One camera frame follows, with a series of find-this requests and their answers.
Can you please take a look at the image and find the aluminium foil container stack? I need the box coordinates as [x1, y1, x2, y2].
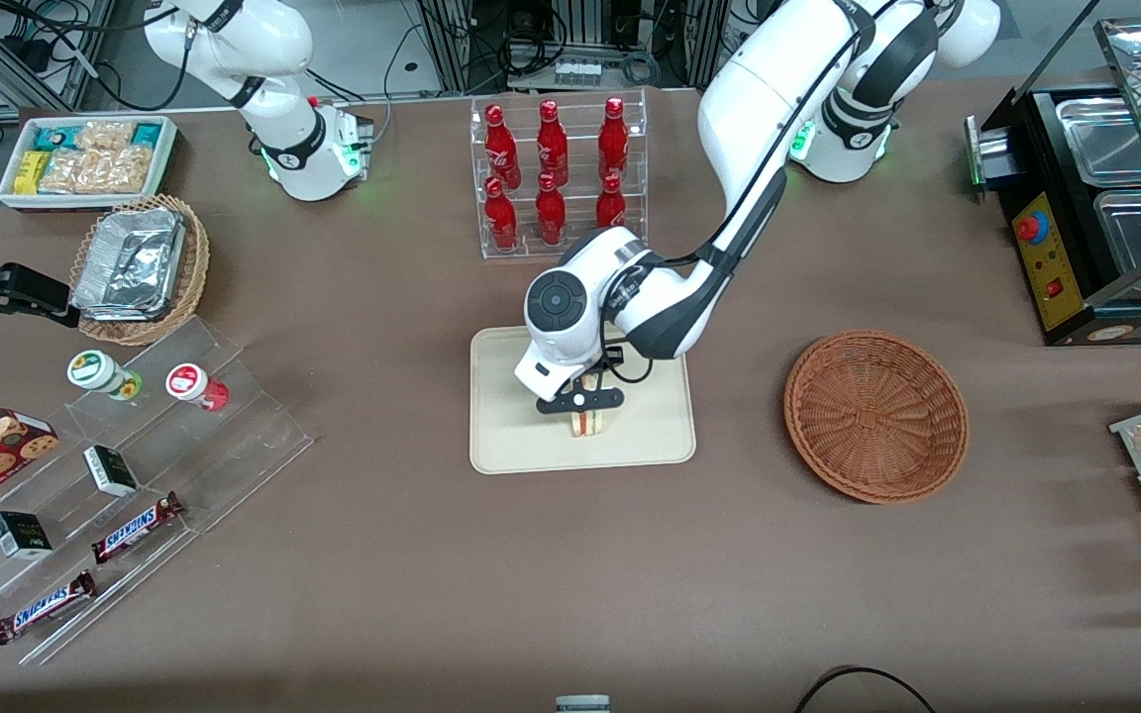
[72, 208, 186, 321]

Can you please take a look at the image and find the black looped table cable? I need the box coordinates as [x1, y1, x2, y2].
[793, 665, 938, 713]

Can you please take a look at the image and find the oval tan wicker basket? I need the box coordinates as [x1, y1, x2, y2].
[70, 194, 210, 347]

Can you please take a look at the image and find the clear bag of crackers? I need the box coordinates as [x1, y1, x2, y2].
[75, 120, 137, 153]
[38, 149, 102, 195]
[95, 146, 155, 195]

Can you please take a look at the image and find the small dark green box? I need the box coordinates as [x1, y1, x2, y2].
[0, 511, 54, 561]
[83, 446, 140, 498]

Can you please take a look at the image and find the cream plastic tray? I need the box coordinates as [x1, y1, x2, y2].
[469, 325, 697, 475]

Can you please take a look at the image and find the round brown wicker basket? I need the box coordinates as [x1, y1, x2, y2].
[783, 330, 970, 505]

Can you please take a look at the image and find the red lidded white cup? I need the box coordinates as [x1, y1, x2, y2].
[165, 363, 230, 412]

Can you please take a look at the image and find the clear acrylic bottle rack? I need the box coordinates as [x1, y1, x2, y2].
[469, 89, 649, 260]

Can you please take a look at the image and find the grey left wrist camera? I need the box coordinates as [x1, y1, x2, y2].
[535, 388, 625, 415]

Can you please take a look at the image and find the red cola bottle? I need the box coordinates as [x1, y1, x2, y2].
[598, 96, 630, 184]
[537, 99, 570, 187]
[484, 176, 520, 252]
[535, 171, 568, 247]
[595, 172, 628, 231]
[483, 103, 523, 191]

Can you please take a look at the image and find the Snickers chocolate bar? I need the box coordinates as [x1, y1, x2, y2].
[91, 492, 185, 565]
[0, 570, 97, 646]

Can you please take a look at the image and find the black food warmer cabinet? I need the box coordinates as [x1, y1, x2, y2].
[967, 15, 1141, 347]

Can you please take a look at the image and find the white rectangular snack bin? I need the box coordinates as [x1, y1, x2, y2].
[0, 116, 178, 211]

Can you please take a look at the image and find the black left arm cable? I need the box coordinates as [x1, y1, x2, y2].
[592, 0, 888, 387]

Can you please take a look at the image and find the green lidded white cup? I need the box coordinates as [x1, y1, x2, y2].
[67, 351, 144, 402]

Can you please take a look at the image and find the clear acrylic stepped display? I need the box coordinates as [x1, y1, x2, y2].
[0, 315, 315, 666]

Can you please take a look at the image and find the yellow snack packet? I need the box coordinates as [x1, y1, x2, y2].
[14, 151, 52, 195]

